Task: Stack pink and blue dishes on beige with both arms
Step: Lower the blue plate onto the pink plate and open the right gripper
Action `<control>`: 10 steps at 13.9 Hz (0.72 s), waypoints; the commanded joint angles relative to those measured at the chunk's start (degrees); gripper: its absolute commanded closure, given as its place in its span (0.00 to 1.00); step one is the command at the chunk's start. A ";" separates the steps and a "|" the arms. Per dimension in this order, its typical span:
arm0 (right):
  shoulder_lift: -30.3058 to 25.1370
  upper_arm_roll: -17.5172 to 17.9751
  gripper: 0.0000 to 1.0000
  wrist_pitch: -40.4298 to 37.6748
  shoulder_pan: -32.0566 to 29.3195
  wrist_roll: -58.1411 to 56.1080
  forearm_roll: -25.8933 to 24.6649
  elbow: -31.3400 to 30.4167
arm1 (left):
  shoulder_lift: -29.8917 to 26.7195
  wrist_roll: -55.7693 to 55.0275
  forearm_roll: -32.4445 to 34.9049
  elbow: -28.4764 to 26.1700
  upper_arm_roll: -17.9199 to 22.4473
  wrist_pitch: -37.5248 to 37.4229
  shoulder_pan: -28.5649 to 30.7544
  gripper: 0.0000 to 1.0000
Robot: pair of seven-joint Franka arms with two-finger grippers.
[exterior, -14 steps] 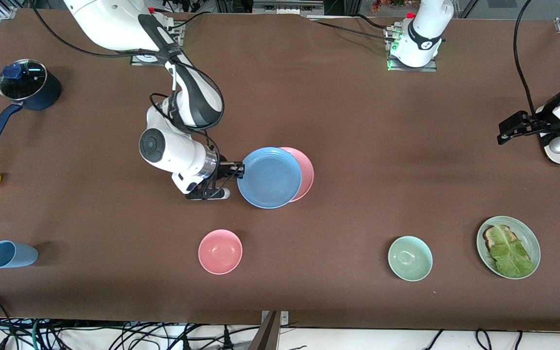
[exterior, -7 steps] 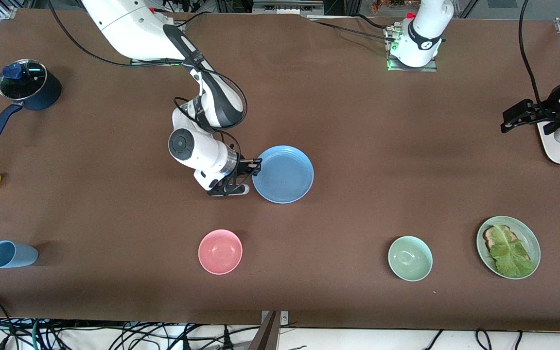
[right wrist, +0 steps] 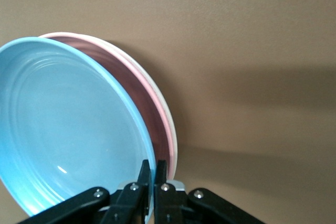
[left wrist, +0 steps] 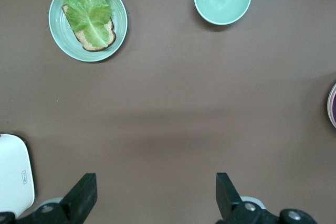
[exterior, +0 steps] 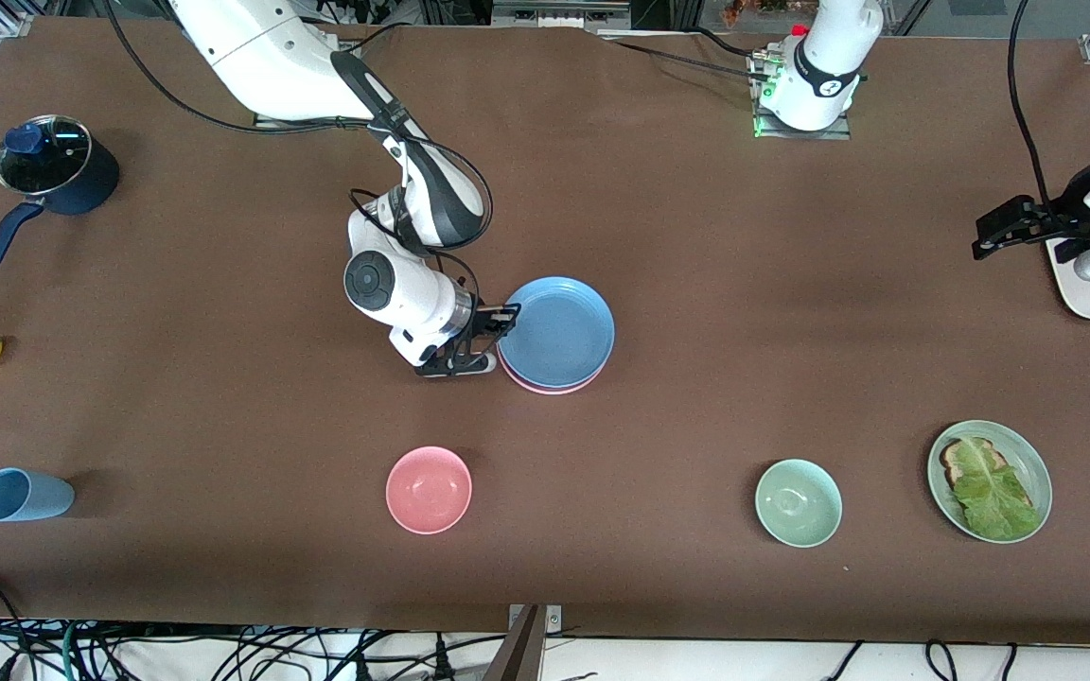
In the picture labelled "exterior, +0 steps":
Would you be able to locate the blue plate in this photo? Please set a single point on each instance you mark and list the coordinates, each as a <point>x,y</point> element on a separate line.
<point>559,331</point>

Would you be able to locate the pink plate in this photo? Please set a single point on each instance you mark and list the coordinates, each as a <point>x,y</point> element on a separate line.
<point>554,390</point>

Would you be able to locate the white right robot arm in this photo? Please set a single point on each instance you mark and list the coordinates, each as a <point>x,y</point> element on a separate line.
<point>261,57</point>

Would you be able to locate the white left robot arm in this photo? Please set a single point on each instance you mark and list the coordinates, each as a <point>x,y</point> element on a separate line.
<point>824,76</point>

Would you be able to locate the small pink bowl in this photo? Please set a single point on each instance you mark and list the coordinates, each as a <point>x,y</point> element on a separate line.
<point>429,490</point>

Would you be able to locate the green plate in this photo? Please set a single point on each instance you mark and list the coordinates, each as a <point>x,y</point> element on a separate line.
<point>1032,463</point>

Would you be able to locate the toast slice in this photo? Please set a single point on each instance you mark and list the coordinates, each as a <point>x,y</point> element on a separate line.
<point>957,459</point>

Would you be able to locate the brown table mat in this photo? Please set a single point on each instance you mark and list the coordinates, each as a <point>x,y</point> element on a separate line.
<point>791,284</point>

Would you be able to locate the green lettuce leaf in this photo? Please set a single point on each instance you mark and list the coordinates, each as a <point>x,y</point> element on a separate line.
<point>994,497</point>

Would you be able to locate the dark diagonal beam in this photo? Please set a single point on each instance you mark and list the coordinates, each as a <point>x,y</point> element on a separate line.
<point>518,653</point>

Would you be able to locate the small green bowl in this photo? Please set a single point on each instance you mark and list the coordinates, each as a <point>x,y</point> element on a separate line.
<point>798,503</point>

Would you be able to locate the dark blue saucepan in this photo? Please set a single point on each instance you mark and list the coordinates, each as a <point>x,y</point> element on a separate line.
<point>91,189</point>

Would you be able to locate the glass lid with blue knob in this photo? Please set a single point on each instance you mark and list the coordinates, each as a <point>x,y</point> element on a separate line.
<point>43,156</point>

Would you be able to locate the blue cup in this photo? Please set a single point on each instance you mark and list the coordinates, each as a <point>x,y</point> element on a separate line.
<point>25,496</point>

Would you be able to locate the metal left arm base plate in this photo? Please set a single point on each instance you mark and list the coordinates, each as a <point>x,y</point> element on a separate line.
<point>838,128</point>

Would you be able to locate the metal table edge bracket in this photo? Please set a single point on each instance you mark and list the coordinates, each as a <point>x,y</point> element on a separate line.
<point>554,617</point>

